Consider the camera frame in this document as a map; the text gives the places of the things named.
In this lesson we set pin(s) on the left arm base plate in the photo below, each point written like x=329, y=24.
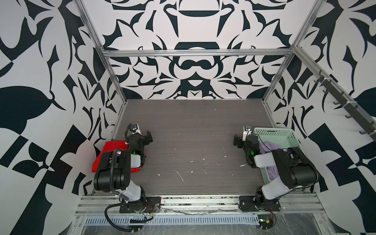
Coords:
x=146, y=205

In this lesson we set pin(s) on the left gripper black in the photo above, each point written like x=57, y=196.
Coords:
x=145, y=137

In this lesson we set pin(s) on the small electronics board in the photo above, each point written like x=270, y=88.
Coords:
x=266, y=222

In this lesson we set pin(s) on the aluminium mounting rail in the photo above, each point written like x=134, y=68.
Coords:
x=202, y=204

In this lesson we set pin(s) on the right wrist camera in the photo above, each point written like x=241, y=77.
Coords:
x=247, y=130

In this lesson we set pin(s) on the black hook rack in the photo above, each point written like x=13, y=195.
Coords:
x=353, y=108

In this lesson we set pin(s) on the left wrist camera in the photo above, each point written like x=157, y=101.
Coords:
x=134, y=127

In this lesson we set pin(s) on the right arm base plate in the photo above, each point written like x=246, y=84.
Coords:
x=255, y=203

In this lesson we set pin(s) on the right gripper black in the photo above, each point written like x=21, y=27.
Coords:
x=240, y=141

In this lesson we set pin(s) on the green plastic basket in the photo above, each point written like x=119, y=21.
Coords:
x=282, y=138

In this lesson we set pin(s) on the red folded t shirt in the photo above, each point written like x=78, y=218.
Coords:
x=110, y=147

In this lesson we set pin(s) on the aluminium frame crossbar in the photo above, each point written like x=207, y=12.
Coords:
x=203, y=52

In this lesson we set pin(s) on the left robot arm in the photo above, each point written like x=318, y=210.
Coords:
x=115, y=164

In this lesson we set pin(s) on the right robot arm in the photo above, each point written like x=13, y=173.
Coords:
x=272, y=190

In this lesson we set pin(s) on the white slotted cable duct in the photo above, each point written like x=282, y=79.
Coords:
x=182, y=219

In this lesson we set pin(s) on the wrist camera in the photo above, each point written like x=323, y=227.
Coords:
x=247, y=130
x=134, y=127

